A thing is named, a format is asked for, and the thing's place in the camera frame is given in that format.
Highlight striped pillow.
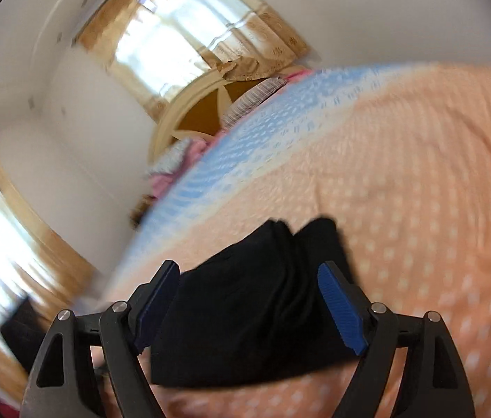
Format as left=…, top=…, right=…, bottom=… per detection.
left=220, top=77, right=290, bottom=130

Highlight wooden bed headboard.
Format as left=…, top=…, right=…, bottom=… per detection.
left=148, top=75, right=274, bottom=164

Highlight dark object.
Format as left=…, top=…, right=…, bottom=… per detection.
left=0, top=297, right=56, bottom=373

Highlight beige floral window curtain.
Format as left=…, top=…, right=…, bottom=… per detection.
left=0, top=143, right=100, bottom=386
left=76, top=0, right=312, bottom=120

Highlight polka dot bed blanket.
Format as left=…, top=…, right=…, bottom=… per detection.
left=101, top=63, right=491, bottom=418

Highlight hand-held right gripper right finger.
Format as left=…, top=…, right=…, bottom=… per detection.
left=317, top=261, right=477, bottom=418

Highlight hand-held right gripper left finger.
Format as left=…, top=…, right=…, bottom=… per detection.
left=21, top=260, right=181, bottom=418

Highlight black pants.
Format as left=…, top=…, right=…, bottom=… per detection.
left=149, top=215, right=356, bottom=389

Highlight grey floral pillow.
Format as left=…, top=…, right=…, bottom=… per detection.
left=144, top=138, right=196, bottom=180

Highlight pink folded blanket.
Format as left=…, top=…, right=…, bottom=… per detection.
left=147, top=139, right=209, bottom=203

